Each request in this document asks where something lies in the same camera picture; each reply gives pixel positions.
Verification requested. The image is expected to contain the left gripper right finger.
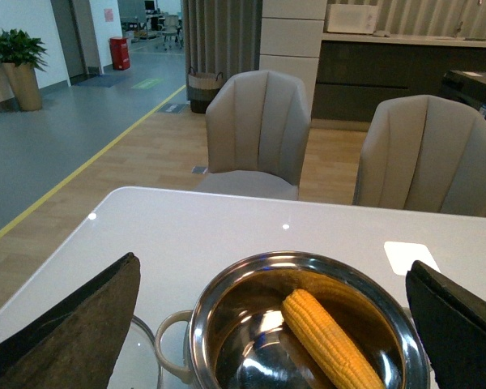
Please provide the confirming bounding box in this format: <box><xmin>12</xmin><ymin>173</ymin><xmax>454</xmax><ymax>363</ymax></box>
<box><xmin>406</xmin><ymin>261</ymin><xmax>486</xmax><ymax>388</ymax></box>

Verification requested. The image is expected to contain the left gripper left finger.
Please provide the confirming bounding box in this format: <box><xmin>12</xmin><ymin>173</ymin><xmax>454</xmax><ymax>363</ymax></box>
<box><xmin>0</xmin><ymin>253</ymin><xmax>141</xmax><ymax>388</ymax></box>

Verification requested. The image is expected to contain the glass pot lid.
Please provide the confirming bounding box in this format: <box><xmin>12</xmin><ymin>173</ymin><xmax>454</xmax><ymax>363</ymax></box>
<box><xmin>108</xmin><ymin>315</ymin><xmax>163</xmax><ymax>389</ymax></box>

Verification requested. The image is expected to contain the yellow corn cob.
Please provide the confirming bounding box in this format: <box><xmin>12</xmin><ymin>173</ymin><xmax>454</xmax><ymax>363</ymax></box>
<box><xmin>281</xmin><ymin>289</ymin><xmax>385</xmax><ymax>388</ymax></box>

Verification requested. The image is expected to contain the beige electric cooking pot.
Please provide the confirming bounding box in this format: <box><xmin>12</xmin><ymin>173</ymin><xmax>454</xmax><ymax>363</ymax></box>
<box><xmin>155</xmin><ymin>252</ymin><xmax>430</xmax><ymax>388</ymax></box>

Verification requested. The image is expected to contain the right beige dining chair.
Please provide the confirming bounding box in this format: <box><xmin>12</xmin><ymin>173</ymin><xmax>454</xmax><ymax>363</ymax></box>
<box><xmin>352</xmin><ymin>95</ymin><xmax>486</xmax><ymax>216</ymax></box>

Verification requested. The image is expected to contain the beige dining chair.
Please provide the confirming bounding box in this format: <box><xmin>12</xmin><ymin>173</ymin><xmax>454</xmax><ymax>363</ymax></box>
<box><xmin>195</xmin><ymin>70</ymin><xmax>311</xmax><ymax>200</ymax></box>
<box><xmin>352</xmin><ymin>95</ymin><xmax>486</xmax><ymax>216</ymax></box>

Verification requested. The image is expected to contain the woven storage basket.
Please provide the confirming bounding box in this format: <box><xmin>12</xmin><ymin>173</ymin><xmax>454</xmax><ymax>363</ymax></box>
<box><xmin>187</xmin><ymin>66</ymin><xmax>224</xmax><ymax>113</ymax></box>

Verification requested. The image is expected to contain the left beige dining chair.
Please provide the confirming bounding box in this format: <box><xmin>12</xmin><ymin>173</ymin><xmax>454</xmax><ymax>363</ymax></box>
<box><xmin>195</xmin><ymin>70</ymin><xmax>311</xmax><ymax>200</ymax></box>

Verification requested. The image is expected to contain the dark kitchen counter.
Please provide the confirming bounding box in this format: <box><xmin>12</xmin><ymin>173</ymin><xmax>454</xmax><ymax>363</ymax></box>
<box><xmin>312</xmin><ymin>35</ymin><xmax>486</xmax><ymax>122</ymax></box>

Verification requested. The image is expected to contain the potted green plant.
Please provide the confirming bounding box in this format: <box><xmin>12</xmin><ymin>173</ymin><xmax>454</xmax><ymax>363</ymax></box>
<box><xmin>0</xmin><ymin>28</ymin><xmax>47</xmax><ymax>112</ymax></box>

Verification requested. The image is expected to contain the red box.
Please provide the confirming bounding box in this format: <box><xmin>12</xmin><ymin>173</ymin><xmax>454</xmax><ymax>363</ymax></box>
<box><xmin>109</xmin><ymin>36</ymin><xmax>130</xmax><ymax>71</ymax></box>

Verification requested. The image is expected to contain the white microwave oven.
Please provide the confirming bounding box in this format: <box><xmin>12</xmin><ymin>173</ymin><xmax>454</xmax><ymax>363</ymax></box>
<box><xmin>325</xmin><ymin>4</ymin><xmax>379</xmax><ymax>35</ymax></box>

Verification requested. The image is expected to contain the grey curtain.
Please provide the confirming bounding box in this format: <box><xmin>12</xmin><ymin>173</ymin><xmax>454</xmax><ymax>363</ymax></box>
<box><xmin>181</xmin><ymin>0</ymin><xmax>263</xmax><ymax>79</ymax></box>

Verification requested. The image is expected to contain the white tall cabinet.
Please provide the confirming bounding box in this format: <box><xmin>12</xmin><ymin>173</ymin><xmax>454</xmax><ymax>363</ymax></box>
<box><xmin>258</xmin><ymin>0</ymin><xmax>327</xmax><ymax>106</ymax></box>

